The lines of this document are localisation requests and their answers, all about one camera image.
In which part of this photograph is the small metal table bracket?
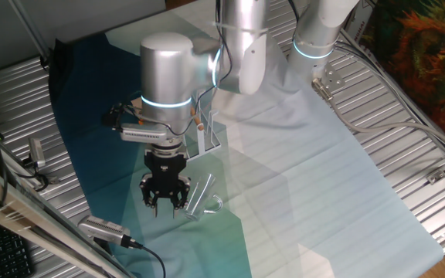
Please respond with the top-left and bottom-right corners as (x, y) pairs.
(426, 168), (445, 185)

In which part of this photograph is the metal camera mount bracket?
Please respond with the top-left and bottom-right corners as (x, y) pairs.
(13, 156), (60, 193)

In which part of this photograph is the aluminium frame bar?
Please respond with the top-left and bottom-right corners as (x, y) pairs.
(0, 157), (137, 278)

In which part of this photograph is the blue green white tablecloth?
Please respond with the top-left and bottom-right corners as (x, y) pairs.
(48, 0), (445, 278)

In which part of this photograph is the grey metal pole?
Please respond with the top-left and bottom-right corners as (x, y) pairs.
(8, 0), (53, 65)

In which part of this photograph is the black looped cable bundle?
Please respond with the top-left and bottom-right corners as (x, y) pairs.
(287, 0), (301, 25)

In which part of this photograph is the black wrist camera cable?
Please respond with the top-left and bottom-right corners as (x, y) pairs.
(102, 0), (234, 137)

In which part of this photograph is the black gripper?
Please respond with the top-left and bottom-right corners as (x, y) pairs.
(139, 149), (192, 220)

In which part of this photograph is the colourful orange green fabric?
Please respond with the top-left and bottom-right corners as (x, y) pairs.
(361, 0), (445, 146)

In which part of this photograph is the white zip tie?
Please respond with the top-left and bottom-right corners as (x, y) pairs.
(212, 21), (270, 36)

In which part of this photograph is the cardboard box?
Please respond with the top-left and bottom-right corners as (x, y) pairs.
(341, 0), (375, 46)

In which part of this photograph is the thin grey cable bundle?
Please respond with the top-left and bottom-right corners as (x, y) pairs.
(332, 40), (445, 158)

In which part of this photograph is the white cup rack wooden handle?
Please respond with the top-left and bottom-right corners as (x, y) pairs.
(185, 90), (223, 162)

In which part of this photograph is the clear glass cup with handle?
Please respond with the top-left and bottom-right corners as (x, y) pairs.
(185, 173), (224, 222)

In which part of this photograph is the thick grey robot cable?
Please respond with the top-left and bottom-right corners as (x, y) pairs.
(311, 78), (445, 156)

